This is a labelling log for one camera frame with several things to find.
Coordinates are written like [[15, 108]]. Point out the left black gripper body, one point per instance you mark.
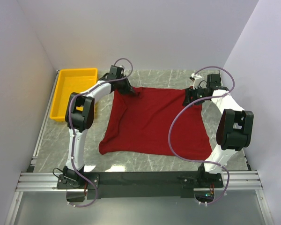
[[127, 86]]

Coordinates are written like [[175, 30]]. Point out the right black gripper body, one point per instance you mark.
[[189, 95]]

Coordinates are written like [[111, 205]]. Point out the red t shirt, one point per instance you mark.
[[147, 124]]

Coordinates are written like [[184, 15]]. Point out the yellow plastic tray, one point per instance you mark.
[[69, 81]]

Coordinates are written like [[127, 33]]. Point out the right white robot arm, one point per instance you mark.
[[234, 129]]

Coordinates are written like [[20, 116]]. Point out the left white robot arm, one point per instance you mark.
[[80, 117]]

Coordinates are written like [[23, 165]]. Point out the black base beam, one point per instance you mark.
[[145, 184]]

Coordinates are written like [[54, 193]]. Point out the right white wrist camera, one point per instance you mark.
[[196, 80]]

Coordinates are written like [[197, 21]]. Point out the aluminium frame rail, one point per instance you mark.
[[30, 181]]

